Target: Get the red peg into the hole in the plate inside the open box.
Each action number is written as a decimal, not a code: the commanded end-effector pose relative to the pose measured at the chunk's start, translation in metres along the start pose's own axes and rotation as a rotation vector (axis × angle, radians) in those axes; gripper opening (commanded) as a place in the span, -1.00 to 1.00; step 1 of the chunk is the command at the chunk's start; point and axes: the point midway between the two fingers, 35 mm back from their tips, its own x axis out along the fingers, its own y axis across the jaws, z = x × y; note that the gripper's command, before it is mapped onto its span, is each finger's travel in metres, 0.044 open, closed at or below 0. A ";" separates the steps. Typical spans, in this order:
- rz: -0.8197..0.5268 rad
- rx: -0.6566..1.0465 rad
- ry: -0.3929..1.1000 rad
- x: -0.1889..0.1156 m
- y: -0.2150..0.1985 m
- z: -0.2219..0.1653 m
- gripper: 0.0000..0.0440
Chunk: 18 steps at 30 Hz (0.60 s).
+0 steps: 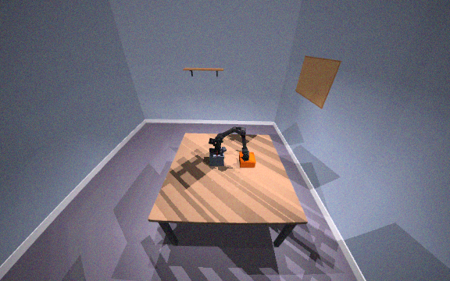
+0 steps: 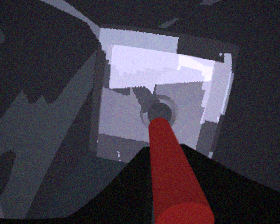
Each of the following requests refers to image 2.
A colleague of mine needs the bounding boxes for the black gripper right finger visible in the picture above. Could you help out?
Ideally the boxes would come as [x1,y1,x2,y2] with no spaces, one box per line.
[180,143,280,224]

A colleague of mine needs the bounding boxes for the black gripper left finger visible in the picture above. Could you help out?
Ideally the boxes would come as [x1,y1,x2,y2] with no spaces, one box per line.
[0,147,153,224]

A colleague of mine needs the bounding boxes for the red peg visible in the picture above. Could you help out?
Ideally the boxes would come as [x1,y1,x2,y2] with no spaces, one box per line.
[148,117,214,224]

